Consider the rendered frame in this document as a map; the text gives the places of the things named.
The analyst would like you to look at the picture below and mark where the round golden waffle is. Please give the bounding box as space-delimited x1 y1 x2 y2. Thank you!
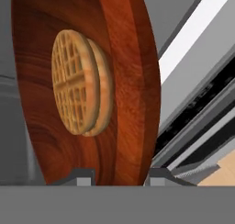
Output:
50 28 115 138

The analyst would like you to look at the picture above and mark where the brown wooden bowl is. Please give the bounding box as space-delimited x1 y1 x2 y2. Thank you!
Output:
11 0 162 186

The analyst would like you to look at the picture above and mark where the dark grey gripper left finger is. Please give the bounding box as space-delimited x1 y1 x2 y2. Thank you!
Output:
49 168 96 187

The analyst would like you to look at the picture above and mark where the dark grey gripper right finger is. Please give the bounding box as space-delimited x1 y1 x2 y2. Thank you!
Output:
143 166 197 187

